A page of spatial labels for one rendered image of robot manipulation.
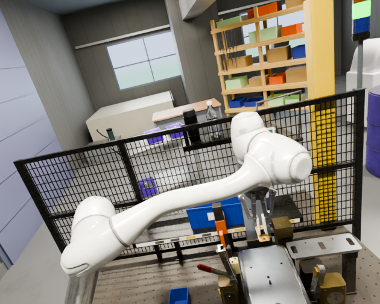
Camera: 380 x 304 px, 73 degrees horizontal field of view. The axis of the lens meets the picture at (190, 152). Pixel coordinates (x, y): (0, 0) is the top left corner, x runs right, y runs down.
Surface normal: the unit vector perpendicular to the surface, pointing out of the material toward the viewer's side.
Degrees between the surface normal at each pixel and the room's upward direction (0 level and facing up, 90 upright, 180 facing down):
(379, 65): 90
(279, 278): 0
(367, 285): 0
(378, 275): 0
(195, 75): 90
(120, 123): 90
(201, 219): 90
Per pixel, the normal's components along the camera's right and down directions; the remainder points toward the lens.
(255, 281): -0.22, -0.91
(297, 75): -0.52, 0.43
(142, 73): 0.11, 0.35
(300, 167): 0.44, 0.20
